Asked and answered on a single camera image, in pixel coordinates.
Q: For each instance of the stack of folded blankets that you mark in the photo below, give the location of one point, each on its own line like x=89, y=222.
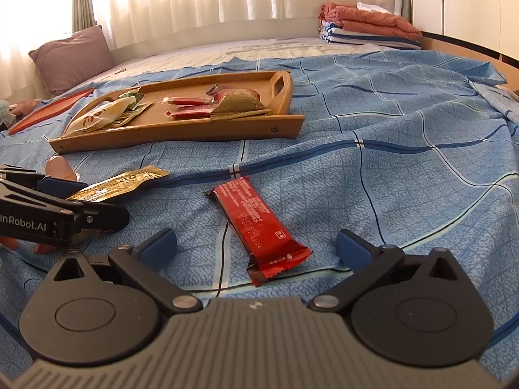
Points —
x=365, y=18

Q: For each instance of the gold snack packet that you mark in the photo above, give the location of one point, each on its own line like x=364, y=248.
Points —
x=121, y=180

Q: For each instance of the blue checked bed sheet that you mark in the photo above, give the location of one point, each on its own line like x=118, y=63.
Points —
x=405, y=150

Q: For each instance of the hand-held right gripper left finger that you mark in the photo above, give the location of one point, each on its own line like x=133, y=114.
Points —
x=158, y=248

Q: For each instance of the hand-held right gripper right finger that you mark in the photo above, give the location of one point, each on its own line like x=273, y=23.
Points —
x=353, y=248

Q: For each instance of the mauve pillow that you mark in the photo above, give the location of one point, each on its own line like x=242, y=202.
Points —
x=73, y=60

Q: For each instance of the wooden bed frame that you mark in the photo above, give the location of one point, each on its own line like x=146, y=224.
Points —
x=466, y=47

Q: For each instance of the green yellow snack packet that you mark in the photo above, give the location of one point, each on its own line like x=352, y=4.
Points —
x=136, y=110

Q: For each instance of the orange packet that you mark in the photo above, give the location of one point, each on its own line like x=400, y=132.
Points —
x=42, y=248

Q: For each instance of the red plastic tray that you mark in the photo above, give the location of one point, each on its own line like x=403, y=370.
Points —
x=52, y=109

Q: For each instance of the small red snack packet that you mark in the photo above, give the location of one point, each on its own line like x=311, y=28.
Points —
x=188, y=100
x=192, y=111

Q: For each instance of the white red-printed snack packet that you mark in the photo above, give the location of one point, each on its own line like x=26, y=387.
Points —
x=97, y=115

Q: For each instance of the beige quilted mattress cover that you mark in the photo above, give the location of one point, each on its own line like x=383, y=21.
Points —
x=243, y=50

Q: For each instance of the red snack bar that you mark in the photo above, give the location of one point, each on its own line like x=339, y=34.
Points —
x=259, y=227

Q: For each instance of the white folded cloth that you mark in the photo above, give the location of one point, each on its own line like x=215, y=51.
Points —
x=371, y=7

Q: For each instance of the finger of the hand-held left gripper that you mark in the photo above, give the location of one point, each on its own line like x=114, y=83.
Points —
x=103, y=216
x=61, y=186

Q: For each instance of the white wardrobe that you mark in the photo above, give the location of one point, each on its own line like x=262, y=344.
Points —
x=454, y=0

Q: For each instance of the blue striped folded blanket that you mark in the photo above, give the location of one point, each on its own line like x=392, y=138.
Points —
x=357, y=37

